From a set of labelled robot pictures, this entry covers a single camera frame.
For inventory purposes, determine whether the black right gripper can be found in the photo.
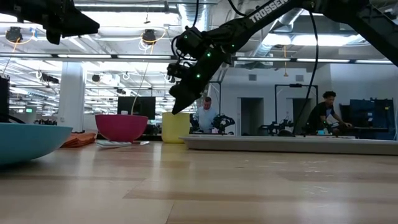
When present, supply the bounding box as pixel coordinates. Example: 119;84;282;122
171;50;231;116

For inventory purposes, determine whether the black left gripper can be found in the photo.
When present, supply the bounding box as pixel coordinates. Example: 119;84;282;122
42;0;101;45

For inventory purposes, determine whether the yellow cup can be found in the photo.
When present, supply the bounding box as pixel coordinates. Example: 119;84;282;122
160;111;191;144

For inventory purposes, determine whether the pink bowl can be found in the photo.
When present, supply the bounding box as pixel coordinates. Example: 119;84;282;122
95;114;149;144

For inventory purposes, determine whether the grey plastic tray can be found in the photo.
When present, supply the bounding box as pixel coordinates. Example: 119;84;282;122
180;134;398;156

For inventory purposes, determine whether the orange cloth napkin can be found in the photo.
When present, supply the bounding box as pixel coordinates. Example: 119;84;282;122
60;131;98;149

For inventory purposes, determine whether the blue plate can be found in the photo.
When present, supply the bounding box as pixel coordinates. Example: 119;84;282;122
0;122;73;166

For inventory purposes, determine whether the long ceiling light bar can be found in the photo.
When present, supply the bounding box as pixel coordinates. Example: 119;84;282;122
0;53;178;61
234;57;394;65

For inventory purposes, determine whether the black computer monitor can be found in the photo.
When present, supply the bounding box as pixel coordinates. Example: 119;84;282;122
117;96;156;121

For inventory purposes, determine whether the black ceiling-hung device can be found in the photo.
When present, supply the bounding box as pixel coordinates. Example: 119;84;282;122
5;26;24;44
141;29;157;45

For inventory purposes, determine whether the white pillar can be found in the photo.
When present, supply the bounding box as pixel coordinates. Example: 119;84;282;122
57;61;86;133

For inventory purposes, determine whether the blue cabinet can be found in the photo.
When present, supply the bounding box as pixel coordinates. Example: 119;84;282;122
349;98;396;141

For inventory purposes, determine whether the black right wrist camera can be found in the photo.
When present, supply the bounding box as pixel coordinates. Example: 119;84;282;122
166;61;191;79

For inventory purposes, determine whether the silver ventilation duct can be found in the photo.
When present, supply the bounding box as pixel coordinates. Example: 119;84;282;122
178;2;208;30

